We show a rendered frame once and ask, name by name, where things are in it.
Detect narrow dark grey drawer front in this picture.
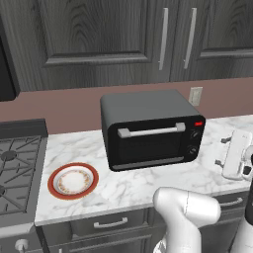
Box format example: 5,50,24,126
211,191,250,222

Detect black gas hob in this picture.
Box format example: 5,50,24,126
0,118,49,229

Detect silver stove knob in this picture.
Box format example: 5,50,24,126
14,238,31,253

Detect black toaster oven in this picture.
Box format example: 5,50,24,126
100,89,208,173

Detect silver toaster oven door handle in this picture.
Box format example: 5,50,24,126
117,122,187,138

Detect silver cupboard door handle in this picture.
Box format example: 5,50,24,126
183,7,198,70
158,7,170,71

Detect wide dark grey cupboard door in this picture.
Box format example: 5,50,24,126
0,0,180,93

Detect silver drawer handle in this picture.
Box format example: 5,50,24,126
218,197,245,209
93,216,129,230

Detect white plate with red rim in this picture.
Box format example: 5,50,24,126
46,161,100,201

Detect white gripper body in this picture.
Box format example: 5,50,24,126
221,128,253,181

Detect white wall outlet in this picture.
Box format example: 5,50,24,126
188,86,204,108

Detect narrow dark grey cupboard door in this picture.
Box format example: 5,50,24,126
169,0,253,83

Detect wide dark grey drawer front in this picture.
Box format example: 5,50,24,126
68,209,150,239

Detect black range hood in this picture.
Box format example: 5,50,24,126
0,19,21,103

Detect toaster oven glass door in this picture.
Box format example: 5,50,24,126
110,121,192,168

